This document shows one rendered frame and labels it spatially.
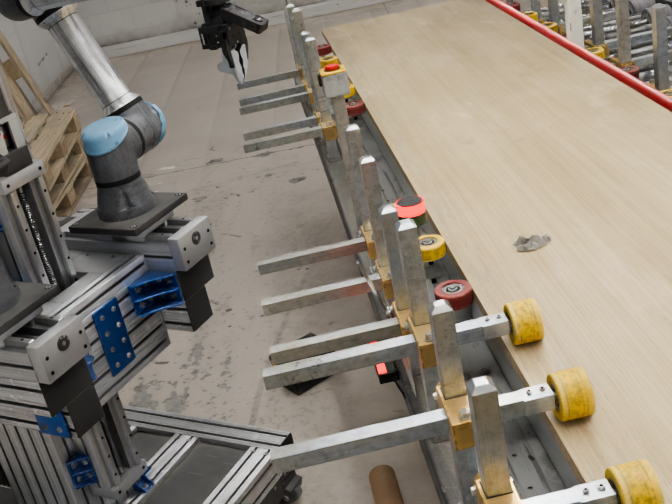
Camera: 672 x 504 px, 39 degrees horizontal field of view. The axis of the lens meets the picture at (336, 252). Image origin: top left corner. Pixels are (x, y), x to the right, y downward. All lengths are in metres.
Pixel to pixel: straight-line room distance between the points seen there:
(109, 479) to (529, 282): 1.26
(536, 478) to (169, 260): 1.04
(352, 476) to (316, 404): 0.44
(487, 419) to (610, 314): 0.64
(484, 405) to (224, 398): 2.33
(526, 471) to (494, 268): 0.44
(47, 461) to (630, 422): 1.58
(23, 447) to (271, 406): 1.05
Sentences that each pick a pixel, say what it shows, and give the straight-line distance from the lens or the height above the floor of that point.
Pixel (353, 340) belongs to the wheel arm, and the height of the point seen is 0.85.
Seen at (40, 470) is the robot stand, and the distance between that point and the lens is 2.68.
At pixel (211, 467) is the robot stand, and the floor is 0.21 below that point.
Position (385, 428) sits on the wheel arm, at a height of 0.96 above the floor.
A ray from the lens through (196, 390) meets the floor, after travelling 3.62.
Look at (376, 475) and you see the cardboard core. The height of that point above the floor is 0.08.
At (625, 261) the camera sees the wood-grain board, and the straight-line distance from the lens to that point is 2.05.
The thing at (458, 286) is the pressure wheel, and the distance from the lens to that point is 2.01.
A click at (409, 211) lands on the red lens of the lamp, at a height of 1.10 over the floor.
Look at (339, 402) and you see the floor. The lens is 3.34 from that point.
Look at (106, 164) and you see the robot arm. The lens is 2.38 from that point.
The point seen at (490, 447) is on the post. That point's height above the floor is 1.05.
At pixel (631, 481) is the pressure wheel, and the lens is 1.36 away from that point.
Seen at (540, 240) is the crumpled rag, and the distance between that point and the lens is 2.14.
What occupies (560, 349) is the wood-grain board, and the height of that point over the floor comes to 0.90.
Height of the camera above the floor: 1.86
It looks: 25 degrees down
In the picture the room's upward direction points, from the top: 12 degrees counter-clockwise
